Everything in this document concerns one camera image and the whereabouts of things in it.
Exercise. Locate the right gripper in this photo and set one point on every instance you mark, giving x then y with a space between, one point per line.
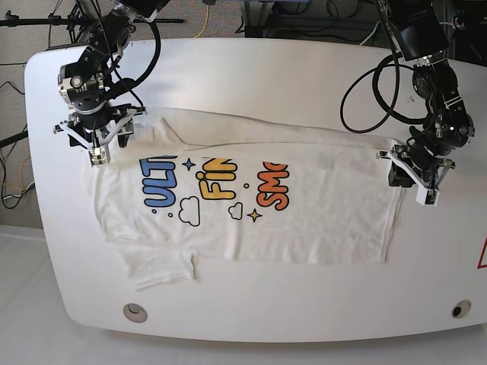
100 128

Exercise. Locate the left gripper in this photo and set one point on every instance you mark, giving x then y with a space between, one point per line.
420 161

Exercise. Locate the white printed T-shirt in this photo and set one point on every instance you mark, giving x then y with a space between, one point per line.
192 185

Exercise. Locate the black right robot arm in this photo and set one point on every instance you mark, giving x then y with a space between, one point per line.
92 87

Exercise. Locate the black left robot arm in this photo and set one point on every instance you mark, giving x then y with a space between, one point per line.
414 34

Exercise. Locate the red triangle sticker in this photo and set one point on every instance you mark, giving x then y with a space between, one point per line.
482 263

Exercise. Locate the black tripod stand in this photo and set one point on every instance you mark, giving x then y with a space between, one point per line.
76 22

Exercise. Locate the right table grommet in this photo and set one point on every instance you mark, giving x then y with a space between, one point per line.
461 309

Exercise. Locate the table grommet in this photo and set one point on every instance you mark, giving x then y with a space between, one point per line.
461 309
135 313

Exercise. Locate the left table grommet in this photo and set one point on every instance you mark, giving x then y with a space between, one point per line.
135 313

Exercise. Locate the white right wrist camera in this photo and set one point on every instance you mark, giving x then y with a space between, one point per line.
99 156

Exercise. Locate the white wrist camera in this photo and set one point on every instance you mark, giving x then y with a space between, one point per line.
427 197
99 156

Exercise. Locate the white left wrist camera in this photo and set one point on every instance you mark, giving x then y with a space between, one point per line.
427 197

